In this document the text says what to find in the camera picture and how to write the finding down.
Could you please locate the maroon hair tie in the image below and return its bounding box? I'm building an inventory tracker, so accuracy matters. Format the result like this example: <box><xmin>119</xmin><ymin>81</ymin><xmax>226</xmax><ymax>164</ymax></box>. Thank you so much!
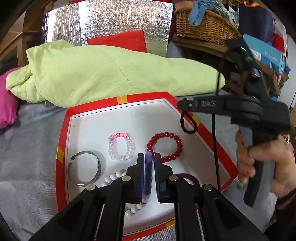
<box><xmin>176</xmin><ymin>173</ymin><xmax>202</xmax><ymax>186</ymax></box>

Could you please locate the black hair tie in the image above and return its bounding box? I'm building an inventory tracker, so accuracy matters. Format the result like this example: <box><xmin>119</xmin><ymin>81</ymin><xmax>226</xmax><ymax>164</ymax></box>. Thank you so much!
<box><xmin>179</xmin><ymin>110</ymin><xmax>198</xmax><ymax>135</ymax></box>

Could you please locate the silver metal cuff bangle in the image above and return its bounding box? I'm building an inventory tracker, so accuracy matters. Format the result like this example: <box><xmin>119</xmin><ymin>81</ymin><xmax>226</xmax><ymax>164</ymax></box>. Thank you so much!
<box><xmin>67</xmin><ymin>151</ymin><xmax>102</xmax><ymax>187</ymax></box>

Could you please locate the pink clear mixed bead bracelet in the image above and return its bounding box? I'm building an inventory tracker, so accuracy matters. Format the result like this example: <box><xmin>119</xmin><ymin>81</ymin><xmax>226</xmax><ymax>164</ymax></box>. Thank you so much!
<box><xmin>108</xmin><ymin>131</ymin><xmax>136</xmax><ymax>162</ymax></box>

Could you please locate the purple bead bracelet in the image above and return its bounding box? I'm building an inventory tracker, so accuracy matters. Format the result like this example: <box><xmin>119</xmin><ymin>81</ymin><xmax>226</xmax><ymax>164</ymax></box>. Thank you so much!
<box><xmin>143</xmin><ymin>151</ymin><xmax>154</xmax><ymax>196</ymax></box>

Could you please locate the right hand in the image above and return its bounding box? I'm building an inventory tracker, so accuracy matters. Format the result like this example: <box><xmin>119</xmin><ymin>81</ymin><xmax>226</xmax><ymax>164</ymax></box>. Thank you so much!
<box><xmin>235</xmin><ymin>132</ymin><xmax>295</xmax><ymax>198</ymax></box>

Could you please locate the wooden shelf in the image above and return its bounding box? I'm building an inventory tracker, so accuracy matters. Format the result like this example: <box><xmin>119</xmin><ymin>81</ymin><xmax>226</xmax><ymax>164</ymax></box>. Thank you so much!
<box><xmin>171</xmin><ymin>34</ymin><xmax>290</xmax><ymax>98</ymax></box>

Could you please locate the blue fashion box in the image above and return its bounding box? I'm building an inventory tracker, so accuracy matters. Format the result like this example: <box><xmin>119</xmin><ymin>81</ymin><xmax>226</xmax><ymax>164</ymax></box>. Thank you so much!
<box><xmin>243</xmin><ymin>34</ymin><xmax>285</xmax><ymax>75</ymax></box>

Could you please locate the red shallow cardboard box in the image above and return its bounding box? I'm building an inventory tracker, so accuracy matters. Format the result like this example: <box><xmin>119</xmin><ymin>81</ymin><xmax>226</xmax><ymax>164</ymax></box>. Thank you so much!
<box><xmin>55</xmin><ymin>91</ymin><xmax>239</xmax><ymax>241</ymax></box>

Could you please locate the wicker basket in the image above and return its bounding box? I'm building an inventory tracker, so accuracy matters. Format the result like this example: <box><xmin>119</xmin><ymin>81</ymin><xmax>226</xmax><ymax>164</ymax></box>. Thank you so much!
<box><xmin>175</xmin><ymin>9</ymin><xmax>242</xmax><ymax>46</ymax></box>

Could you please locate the grey bed blanket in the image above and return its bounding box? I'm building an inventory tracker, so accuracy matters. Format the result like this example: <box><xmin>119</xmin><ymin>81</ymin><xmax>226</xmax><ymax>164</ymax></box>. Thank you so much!
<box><xmin>1</xmin><ymin>101</ymin><xmax>277</xmax><ymax>240</ymax></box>

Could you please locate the blue cloth in basket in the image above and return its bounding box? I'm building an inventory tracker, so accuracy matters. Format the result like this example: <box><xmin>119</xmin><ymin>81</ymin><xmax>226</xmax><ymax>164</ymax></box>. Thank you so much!
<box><xmin>188</xmin><ymin>0</ymin><xmax>212</xmax><ymax>27</ymax></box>

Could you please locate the red cushion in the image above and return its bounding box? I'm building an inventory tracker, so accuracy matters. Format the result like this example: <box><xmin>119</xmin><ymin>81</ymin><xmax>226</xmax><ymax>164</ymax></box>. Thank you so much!
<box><xmin>87</xmin><ymin>30</ymin><xmax>147</xmax><ymax>53</ymax></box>

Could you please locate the magenta pillow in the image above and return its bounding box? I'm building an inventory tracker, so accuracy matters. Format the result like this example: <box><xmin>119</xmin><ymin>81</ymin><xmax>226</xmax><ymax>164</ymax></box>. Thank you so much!
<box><xmin>0</xmin><ymin>67</ymin><xmax>19</xmax><ymax>129</ymax></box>

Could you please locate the light green folded blanket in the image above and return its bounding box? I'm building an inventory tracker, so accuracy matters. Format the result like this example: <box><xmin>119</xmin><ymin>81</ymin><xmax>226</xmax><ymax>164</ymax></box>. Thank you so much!
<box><xmin>6</xmin><ymin>41</ymin><xmax>225</xmax><ymax>108</ymax></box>

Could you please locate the silver foil insulation sheet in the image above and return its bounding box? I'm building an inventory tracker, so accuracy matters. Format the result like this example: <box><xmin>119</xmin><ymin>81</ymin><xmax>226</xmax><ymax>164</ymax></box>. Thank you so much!
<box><xmin>43</xmin><ymin>1</ymin><xmax>174</xmax><ymax>57</ymax></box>

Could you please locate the wooden cabinet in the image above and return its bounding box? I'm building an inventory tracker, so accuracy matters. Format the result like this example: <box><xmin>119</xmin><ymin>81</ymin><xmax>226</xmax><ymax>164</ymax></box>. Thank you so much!
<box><xmin>1</xmin><ymin>1</ymin><xmax>55</xmax><ymax>74</ymax></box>

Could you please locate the white bead bracelet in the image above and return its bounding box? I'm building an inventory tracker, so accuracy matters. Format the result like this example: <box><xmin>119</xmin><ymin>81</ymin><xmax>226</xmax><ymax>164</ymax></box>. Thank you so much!
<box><xmin>101</xmin><ymin>170</ymin><xmax>148</xmax><ymax>218</ymax></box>

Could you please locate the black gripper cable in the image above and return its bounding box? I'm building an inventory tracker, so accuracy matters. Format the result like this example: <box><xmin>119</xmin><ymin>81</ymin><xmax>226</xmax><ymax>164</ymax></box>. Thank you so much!
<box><xmin>211</xmin><ymin>58</ymin><xmax>228</xmax><ymax>193</ymax></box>

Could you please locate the red bead bracelet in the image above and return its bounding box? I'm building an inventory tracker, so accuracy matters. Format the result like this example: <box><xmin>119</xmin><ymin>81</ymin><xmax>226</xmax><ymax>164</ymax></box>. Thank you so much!
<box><xmin>146</xmin><ymin>131</ymin><xmax>183</xmax><ymax>164</ymax></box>

